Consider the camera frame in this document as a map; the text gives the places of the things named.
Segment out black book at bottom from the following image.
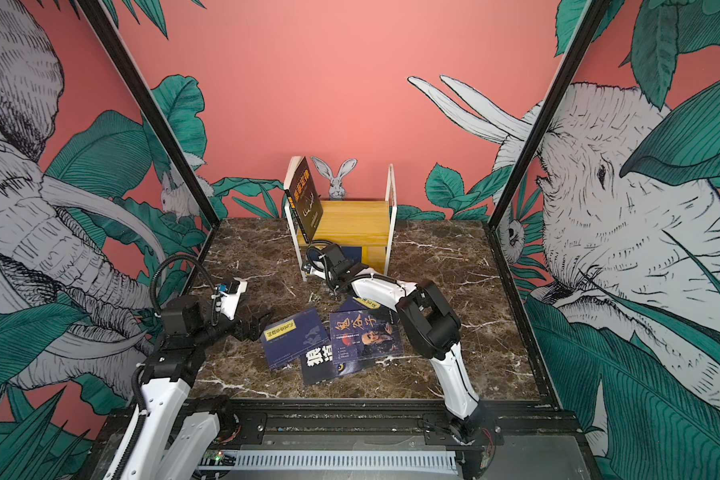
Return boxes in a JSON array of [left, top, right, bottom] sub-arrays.
[[300, 344, 336, 386]]

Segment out black frame post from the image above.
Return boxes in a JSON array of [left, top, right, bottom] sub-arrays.
[[77, 0, 220, 228], [487, 0, 611, 231]]

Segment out blue book with yellow label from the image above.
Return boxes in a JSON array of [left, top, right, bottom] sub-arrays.
[[340, 246, 363, 264]]

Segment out white slotted cable duct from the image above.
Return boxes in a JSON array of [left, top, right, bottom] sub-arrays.
[[196, 450, 459, 474]]

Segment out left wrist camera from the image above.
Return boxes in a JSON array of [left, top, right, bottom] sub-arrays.
[[213, 278, 248, 320]]

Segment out black right frame post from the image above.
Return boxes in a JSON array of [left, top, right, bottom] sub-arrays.
[[487, 0, 611, 231]]

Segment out dark book with portrait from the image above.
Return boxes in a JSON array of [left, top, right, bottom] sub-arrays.
[[329, 307, 403, 377]]

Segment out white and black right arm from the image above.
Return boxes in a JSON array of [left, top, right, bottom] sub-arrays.
[[302, 241, 479, 424]]

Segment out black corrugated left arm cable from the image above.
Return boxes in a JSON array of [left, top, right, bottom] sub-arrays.
[[148, 251, 217, 313]]

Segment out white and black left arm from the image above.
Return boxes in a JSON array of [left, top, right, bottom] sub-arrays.
[[103, 293, 273, 479]]

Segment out dark blue book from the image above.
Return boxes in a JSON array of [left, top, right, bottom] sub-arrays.
[[260, 307, 329, 370], [337, 297, 388, 312]]

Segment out wooden shelf with white frame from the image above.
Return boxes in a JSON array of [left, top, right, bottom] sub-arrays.
[[284, 159, 398, 274]]

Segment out black book standing on shelf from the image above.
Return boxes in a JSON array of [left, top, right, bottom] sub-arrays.
[[283, 156, 323, 244]]

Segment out black left frame post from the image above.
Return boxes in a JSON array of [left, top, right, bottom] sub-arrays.
[[77, 0, 220, 228]]

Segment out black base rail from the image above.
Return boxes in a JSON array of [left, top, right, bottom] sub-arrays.
[[210, 398, 585, 449]]

